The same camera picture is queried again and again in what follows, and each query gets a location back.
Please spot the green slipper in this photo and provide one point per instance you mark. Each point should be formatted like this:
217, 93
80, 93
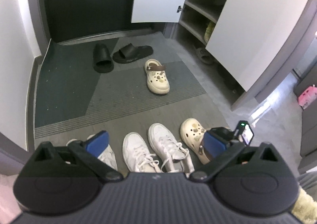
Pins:
209, 30

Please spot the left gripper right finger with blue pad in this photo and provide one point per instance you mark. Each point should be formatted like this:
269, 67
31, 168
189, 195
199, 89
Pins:
221, 152

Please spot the white lace-up sneaker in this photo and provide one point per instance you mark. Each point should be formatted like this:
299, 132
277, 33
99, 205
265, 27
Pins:
175, 158
137, 156

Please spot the black slide sandal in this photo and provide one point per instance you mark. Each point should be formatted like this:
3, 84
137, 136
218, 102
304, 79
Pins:
102, 59
130, 53

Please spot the white cabinet door right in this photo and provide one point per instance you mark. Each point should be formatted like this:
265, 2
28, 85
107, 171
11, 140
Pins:
272, 22

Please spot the black slide sandal left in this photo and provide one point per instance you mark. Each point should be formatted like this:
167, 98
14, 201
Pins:
102, 59

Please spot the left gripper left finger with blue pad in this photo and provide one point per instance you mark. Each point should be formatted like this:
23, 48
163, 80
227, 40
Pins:
100, 169

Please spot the white sneaker teal logo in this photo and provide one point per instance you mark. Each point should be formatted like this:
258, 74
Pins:
99, 146

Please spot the black slide sandal right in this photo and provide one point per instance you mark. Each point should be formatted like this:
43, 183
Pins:
130, 53

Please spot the grey shoe cabinet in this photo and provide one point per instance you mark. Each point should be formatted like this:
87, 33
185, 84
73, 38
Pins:
205, 11

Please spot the pink box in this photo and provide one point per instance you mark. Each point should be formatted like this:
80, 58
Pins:
307, 97

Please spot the grey slipper under cabinet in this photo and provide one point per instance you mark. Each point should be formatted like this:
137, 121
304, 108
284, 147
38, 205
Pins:
204, 56

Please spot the dark entrance door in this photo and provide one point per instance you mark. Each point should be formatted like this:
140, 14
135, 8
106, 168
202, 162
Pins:
72, 19

